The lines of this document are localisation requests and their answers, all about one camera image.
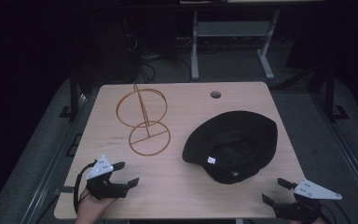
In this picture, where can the person's left hand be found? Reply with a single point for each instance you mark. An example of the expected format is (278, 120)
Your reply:
(90, 207)

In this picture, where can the person's right hand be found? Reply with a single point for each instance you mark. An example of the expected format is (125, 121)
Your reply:
(320, 221)

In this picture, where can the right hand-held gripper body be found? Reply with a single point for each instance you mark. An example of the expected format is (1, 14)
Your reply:
(304, 210)

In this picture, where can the black stand post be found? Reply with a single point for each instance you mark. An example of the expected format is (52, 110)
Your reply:
(330, 93)
(73, 96)

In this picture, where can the black bucket hat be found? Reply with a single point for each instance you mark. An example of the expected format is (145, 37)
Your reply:
(230, 146)

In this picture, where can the grey metal desk frame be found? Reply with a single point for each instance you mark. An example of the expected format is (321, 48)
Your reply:
(230, 28)

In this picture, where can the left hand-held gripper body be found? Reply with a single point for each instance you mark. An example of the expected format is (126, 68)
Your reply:
(101, 182)

